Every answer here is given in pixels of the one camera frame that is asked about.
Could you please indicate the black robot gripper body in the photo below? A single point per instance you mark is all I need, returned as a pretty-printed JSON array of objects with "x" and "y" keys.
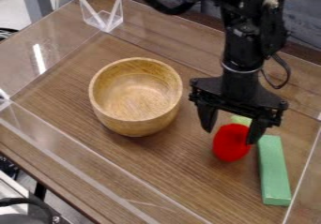
[{"x": 256, "y": 103}]

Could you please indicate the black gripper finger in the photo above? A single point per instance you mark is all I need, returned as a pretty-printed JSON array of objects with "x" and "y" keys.
[
  {"x": 259, "y": 126},
  {"x": 208, "y": 114}
]

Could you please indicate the red plush strawberry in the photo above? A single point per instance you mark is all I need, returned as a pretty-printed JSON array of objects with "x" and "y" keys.
[{"x": 229, "y": 141}]

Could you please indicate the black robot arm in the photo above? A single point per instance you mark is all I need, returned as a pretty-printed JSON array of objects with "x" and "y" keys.
[{"x": 256, "y": 36}]

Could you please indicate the light wooden bowl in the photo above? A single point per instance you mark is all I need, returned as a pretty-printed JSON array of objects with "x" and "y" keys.
[{"x": 136, "y": 95}]

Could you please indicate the green rectangular block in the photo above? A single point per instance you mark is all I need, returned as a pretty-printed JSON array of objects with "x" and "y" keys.
[{"x": 274, "y": 172}]

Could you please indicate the black clamp with bolt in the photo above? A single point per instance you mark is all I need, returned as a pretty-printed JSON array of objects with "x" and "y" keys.
[{"x": 45, "y": 213}]

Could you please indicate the clear acrylic corner bracket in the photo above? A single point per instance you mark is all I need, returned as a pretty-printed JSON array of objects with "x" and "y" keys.
[{"x": 104, "y": 20}]

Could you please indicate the clear acrylic enclosure walls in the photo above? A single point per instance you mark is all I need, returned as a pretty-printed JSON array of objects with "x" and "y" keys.
[{"x": 98, "y": 122}]

